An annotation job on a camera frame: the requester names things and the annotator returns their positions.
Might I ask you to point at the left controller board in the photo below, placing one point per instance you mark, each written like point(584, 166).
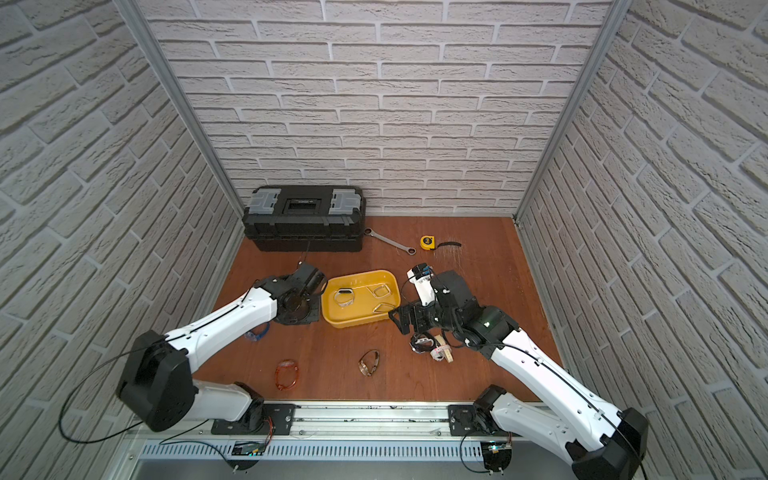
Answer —
point(245, 455)

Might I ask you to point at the red orange glasses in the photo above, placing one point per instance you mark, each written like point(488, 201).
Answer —
point(287, 373)

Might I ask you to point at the right controller board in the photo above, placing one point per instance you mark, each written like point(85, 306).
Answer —
point(496, 456)

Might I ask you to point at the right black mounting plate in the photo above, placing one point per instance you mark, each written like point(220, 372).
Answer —
point(464, 419)

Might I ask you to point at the yellow tape measure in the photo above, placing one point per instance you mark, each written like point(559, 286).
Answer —
point(428, 243)

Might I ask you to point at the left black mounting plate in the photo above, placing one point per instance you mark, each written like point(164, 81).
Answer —
point(274, 418)

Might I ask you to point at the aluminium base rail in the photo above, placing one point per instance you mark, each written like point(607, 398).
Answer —
point(320, 419)

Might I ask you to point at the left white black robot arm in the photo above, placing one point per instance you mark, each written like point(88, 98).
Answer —
point(157, 382)

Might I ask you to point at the black grey toolbox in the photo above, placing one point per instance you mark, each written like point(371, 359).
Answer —
point(306, 218)

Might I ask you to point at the cream pink strap watch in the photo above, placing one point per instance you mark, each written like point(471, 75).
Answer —
point(442, 351)

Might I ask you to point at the yellow plastic storage box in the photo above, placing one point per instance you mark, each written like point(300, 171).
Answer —
point(361, 311)

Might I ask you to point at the grey white band watch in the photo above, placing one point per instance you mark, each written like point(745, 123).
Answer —
point(344, 297)

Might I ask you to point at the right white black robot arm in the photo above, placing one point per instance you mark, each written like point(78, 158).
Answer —
point(493, 333)

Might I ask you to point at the silver combination wrench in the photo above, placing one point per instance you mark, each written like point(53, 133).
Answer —
point(373, 234)

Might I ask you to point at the beige strap watch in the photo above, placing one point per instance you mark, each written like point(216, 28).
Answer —
point(384, 308)

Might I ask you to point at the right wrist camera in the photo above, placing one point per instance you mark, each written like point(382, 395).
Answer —
point(421, 276)

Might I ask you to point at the black strap watch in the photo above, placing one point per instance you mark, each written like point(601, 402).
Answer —
point(421, 343)

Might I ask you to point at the controller board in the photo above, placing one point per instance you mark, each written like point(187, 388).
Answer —
point(245, 455)
point(496, 456)

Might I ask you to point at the black mounting plate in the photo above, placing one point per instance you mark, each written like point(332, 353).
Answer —
point(274, 418)
point(464, 419)

